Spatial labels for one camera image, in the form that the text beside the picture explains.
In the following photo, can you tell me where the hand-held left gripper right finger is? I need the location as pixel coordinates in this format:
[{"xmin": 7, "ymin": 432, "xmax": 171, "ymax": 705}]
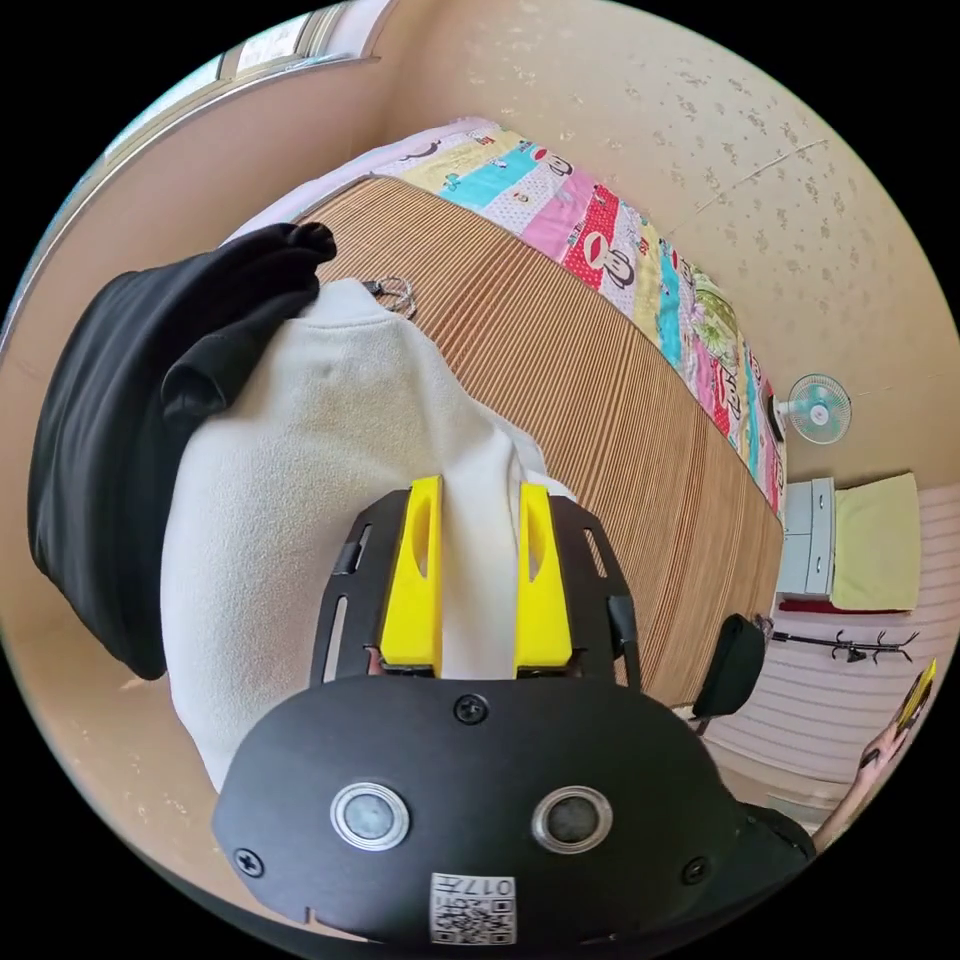
[{"xmin": 513, "ymin": 482, "xmax": 576, "ymax": 670}]

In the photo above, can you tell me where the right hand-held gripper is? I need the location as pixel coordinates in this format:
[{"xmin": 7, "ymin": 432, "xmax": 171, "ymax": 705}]
[{"xmin": 887, "ymin": 658, "xmax": 939, "ymax": 744}]

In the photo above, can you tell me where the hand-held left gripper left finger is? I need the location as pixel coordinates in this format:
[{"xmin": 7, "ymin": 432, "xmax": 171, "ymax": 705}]
[{"xmin": 377, "ymin": 476, "xmax": 445, "ymax": 670}]

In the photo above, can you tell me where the white long sleeve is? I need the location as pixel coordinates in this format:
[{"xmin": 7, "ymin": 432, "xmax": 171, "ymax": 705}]
[{"xmin": 159, "ymin": 278, "xmax": 580, "ymax": 793}]

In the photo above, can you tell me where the person's right forearm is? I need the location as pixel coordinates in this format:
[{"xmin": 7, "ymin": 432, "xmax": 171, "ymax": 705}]
[{"xmin": 812, "ymin": 770, "xmax": 888, "ymax": 854}]

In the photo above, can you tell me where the person's right hand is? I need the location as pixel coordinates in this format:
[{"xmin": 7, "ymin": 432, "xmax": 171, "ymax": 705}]
[{"xmin": 859, "ymin": 725, "xmax": 910, "ymax": 785}]

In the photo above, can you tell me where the black coat rack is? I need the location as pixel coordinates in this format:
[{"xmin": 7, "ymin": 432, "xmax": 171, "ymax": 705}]
[{"xmin": 770, "ymin": 628, "xmax": 922, "ymax": 665}]

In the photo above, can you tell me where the yellow towel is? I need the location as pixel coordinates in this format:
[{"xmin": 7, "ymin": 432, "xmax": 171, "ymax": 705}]
[{"xmin": 830, "ymin": 471, "xmax": 921, "ymax": 614}]

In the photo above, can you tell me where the light blue cupboard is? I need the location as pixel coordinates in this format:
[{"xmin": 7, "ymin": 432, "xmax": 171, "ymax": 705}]
[{"xmin": 776, "ymin": 476, "xmax": 837, "ymax": 599}]

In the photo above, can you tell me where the black chair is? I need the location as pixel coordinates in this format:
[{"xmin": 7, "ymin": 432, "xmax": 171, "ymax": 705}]
[{"xmin": 688, "ymin": 612, "xmax": 768, "ymax": 738}]

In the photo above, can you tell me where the person's body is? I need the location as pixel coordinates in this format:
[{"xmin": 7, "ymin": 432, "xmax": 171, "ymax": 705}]
[{"xmin": 738, "ymin": 802, "xmax": 819, "ymax": 913}]

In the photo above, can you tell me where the bed with woven mat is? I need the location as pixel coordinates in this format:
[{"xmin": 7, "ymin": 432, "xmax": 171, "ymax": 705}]
[{"xmin": 221, "ymin": 115, "xmax": 790, "ymax": 710}]

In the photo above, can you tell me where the pile of clothes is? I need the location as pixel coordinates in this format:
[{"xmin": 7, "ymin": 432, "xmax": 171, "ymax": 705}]
[{"xmin": 26, "ymin": 221, "xmax": 338, "ymax": 682}]

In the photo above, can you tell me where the window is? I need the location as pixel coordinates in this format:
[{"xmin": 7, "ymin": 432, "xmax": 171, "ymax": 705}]
[{"xmin": 97, "ymin": 0, "xmax": 395, "ymax": 163}]

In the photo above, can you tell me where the small wall fan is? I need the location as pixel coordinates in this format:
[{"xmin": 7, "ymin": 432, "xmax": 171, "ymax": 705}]
[{"xmin": 775, "ymin": 372, "xmax": 853, "ymax": 448}]

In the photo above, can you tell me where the metal key ring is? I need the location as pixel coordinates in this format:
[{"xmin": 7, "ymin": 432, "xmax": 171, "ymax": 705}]
[{"xmin": 362, "ymin": 275, "xmax": 418, "ymax": 321}]

